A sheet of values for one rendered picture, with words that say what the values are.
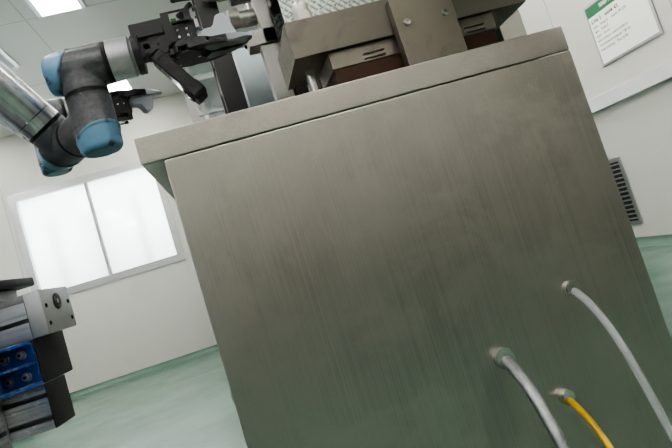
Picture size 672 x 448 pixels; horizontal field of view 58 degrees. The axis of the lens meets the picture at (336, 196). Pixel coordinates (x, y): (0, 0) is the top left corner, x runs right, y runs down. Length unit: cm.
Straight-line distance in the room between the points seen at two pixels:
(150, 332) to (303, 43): 593
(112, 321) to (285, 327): 600
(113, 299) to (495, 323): 607
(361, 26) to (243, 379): 55
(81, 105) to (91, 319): 580
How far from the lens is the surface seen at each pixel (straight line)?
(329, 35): 97
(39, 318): 135
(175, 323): 671
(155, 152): 85
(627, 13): 456
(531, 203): 93
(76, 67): 114
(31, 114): 122
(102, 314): 682
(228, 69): 150
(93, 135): 111
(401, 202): 86
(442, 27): 100
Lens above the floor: 68
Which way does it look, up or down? 4 degrees up
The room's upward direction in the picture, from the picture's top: 17 degrees counter-clockwise
